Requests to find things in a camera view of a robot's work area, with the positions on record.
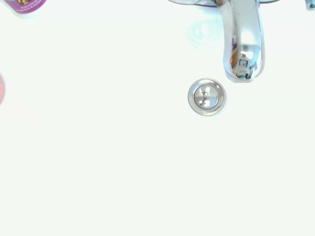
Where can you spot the white bottle with purple label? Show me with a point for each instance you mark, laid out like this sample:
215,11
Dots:
24,6

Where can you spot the white sink basin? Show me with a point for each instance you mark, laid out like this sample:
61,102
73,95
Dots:
123,147

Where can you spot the chrome sink drain stopper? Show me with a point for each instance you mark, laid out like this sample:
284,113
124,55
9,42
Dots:
206,96

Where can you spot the chrome faucet spout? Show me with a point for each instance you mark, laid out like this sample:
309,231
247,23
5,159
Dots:
242,32

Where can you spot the red round object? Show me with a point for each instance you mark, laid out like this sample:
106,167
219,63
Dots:
1,89

